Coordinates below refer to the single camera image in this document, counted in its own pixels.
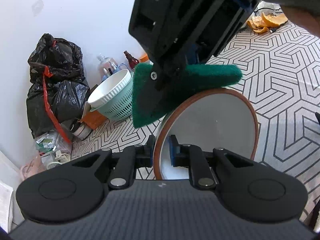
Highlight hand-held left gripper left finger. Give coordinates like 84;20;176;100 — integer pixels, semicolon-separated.
72;135;154;188

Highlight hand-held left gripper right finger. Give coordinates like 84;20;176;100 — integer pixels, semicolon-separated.
169;135;253;190

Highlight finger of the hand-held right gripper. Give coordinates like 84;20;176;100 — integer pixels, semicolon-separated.
145;55;187;91
186;43;201;64

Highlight green scouring pad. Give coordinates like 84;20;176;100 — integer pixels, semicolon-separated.
131;63;243;128

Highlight white bowl brown rim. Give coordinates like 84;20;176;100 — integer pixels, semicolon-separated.
153;87;258;180

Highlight person's right forearm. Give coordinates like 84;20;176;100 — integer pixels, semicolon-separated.
261;0;320;38

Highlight white ribbed bowl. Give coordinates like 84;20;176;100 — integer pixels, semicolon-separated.
87;69;133;108

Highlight brown glass bottle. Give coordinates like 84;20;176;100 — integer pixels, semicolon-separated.
123;50;139;71

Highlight teal plastic colander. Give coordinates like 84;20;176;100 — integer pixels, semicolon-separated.
90;76;135;121

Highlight clear plastic bottle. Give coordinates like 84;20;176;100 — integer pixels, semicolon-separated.
96;53;117;81

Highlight orange box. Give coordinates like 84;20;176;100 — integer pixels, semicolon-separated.
81;102;108;130

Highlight black-lid cosmetic jar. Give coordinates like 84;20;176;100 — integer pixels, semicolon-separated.
69;122;91;140

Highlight orange peel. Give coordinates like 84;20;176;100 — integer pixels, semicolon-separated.
247;12;288;34

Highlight white plastic clip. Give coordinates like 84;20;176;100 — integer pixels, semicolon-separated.
53;151;72;163

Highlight geometric patterned tablecloth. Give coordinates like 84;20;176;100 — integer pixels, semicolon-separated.
71;21;320;228

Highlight clear bag of small packets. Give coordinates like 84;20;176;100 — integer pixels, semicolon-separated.
34;129;73;156

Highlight black garbage bag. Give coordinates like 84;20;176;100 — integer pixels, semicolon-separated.
26;33;91;138

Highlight pink bag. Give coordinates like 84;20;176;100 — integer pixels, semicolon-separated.
20;155;46;181

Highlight black cable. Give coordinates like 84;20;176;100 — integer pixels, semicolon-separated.
253;4;283;33

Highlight orange-red strap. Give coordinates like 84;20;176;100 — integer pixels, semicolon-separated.
42;39;72;143

